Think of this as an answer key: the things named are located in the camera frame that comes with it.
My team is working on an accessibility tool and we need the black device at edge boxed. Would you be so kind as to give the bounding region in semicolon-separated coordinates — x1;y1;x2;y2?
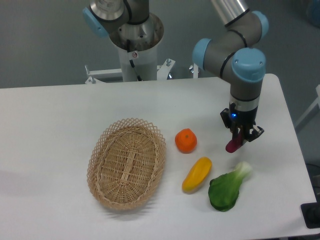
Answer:
300;202;320;229

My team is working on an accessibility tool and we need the purple sweet potato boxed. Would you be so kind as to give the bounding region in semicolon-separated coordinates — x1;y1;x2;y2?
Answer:
225;133;243;153

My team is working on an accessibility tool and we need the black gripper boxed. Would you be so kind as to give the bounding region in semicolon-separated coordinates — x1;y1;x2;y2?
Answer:
220;102;265;146

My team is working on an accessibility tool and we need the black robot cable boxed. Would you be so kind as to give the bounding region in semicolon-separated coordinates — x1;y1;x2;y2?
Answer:
126;39;143;82

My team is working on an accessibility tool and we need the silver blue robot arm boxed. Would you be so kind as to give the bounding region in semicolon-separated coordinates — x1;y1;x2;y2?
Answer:
82;0;269;153

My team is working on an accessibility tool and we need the white metal base frame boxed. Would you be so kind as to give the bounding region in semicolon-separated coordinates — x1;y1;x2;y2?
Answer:
84;53;202;84

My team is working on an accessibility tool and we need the oval wicker basket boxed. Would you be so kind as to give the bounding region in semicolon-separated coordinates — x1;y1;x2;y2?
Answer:
87;118;166;211

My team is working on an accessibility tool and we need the orange tangerine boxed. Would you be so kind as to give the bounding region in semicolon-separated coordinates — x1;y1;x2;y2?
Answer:
174;128;198;154

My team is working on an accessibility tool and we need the white frame at right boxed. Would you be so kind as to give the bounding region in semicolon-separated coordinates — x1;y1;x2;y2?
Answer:
294;85;320;132

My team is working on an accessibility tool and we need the green bok choy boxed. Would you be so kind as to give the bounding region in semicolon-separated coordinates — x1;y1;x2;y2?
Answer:
208;161;253;212

